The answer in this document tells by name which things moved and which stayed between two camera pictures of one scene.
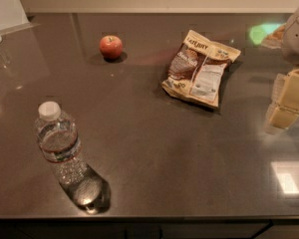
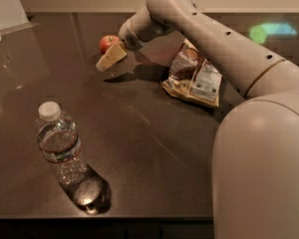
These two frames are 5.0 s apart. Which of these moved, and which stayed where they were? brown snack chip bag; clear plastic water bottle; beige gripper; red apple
Moved: beige gripper
Stayed: brown snack chip bag; red apple; clear plastic water bottle
